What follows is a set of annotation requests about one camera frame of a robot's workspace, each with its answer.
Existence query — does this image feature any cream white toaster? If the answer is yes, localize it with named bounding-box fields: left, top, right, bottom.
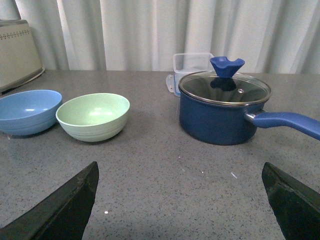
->
left=0, top=19, right=45, bottom=93

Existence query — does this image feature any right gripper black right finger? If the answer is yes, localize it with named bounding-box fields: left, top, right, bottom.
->
left=261, top=162, right=320, bottom=240

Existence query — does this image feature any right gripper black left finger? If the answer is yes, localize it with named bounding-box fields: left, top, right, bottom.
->
left=0, top=161, right=99, bottom=240

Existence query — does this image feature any glass lid blue knob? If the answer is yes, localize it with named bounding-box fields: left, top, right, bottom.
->
left=178, top=56, right=271, bottom=107

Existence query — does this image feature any light blue bowl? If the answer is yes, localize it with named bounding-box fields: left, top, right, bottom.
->
left=0, top=89, right=63, bottom=136

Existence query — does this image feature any dark blue saucepan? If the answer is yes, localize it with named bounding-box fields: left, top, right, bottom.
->
left=179, top=95, right=320, bottom=146

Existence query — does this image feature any clear plastic container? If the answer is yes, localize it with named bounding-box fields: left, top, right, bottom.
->
left=165, top=52, right=214, bottom=97

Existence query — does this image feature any light green bowl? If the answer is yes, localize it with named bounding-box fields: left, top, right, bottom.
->
left=55, top=93, right=131, bottom=143

